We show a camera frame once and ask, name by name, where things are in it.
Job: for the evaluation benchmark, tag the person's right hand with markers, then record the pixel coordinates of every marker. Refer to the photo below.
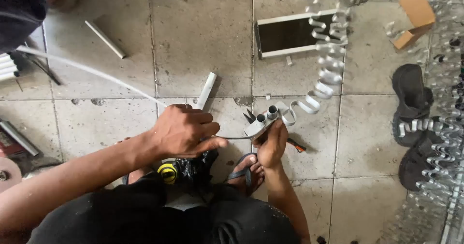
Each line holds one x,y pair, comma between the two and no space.
271,149

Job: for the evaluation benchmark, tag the person's left hand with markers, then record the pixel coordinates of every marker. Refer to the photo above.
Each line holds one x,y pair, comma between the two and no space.
174,131

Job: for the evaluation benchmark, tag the metal bending jig with pegs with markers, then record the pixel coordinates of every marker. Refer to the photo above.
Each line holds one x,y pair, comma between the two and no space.
258,128

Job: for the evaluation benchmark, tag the long wavy bent metal strip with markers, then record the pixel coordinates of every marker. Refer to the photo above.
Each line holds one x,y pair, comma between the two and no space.
328,78

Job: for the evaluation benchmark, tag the person's right foot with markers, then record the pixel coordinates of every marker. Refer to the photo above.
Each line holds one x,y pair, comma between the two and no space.
253,175

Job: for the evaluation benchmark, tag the person's foot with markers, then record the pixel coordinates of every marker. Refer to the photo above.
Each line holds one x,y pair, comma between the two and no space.
253,175
139,174

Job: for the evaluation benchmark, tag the grey flip-flop sandal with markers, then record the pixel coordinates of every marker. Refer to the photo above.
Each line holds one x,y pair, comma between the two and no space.
247,173

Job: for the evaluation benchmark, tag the yellow black tape measure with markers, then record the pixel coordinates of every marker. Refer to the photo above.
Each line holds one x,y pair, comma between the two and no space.
168,173

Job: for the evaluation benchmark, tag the black plastic bag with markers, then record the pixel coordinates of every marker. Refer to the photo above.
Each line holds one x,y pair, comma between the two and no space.
195,168

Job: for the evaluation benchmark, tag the short white metal tube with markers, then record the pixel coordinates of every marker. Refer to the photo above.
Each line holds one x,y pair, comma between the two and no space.
206,90

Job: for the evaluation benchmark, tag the person's left foot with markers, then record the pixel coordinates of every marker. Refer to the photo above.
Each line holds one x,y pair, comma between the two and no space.
139,174

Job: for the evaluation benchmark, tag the person's black shorts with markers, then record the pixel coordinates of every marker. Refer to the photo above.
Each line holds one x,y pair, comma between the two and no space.
145,218

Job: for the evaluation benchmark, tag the long white metal tube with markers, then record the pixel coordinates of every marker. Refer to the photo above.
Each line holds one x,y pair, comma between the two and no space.
105,39

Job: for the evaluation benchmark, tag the aluminium framed dark panel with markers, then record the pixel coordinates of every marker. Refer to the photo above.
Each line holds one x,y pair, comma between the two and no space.
290,33

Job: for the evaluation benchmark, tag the thin black rods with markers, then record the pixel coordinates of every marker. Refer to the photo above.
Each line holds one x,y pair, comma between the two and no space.
43,68

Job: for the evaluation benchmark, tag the black shoe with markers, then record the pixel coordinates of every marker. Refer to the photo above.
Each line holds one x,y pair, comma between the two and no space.
411,91
417,164

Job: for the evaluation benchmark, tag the grey metal pipe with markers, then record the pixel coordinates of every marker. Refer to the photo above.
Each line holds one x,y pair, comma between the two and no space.
20,138

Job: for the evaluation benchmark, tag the red power tool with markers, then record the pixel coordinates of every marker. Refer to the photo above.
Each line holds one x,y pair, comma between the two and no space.
9,148

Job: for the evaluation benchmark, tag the pink round grinding disc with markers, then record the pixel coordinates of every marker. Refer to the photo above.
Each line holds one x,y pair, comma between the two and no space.
8,173

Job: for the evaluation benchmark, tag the bundle of white tubes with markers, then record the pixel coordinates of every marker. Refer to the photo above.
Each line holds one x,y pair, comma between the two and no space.
8,67

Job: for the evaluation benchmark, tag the heap of wavy metal strips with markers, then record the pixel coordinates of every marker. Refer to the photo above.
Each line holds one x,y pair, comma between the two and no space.
449,157

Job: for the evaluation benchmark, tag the brown cardboard box piece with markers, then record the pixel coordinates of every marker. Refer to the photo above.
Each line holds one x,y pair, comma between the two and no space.
417,10

